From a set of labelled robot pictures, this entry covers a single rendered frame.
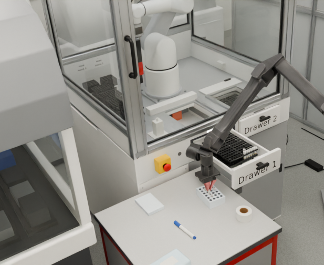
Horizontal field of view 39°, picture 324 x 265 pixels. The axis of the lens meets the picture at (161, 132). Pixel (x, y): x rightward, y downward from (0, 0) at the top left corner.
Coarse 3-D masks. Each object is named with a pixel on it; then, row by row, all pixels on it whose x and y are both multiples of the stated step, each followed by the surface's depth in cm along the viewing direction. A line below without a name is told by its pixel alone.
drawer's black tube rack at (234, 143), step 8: (232, 136) 234; (224, 144) 229; (232, 144) 227; (240, 144) 227; (248, 144) 227; (224, 152) 222; (232, 152) 221; (240, 152) 220; (224, 160) 221; (240, 160) 220
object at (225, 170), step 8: (240, 136) 236; (200, 144) 236; (256, 144) 227; (256, 152) 228; (264, 152) 223; (216, 160) 217; (248, 160) 225; (216, 168) 219; (224, 168) 213; (232, 168) 221; (224, 176) 216
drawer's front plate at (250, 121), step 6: (270, 108) 251; (276, 108) 252; (258, 114) 246; (264, 114) 249; (270, 114) 252; (276, 114) 254; (240, 120) 242; (246, 120) 243; (252, 120) 245; (258, 120) 248; (270, 120) 254; (276, 120) 256; (240, 126) 243; (246, 126) 245; (252, 126) 247; (264, 126) 253; (240, 132) 245; (246, 132) 247; (252, 132) 249
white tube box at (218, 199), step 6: (204, 186) 216; (198, 192) 214; (204, 192) 212; (216, 192) 212; (204, 198) 210; (210, 198) 208; (216, 198) 208; (222, 198) 208; (210, 204) 206; (216, 204) 208
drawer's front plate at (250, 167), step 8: (272, 152) 213; (280, 152) 217; (256, 160) 209; (264, 160) 212; (272, 160) 216; (240, 168) 205; (248, 168) 208; (272, 168) 218; (232, 176) 206; (240, 176) 207; (248, 176) 211; (256, 176) 214; (232, 184) 208; (240, 184) 210
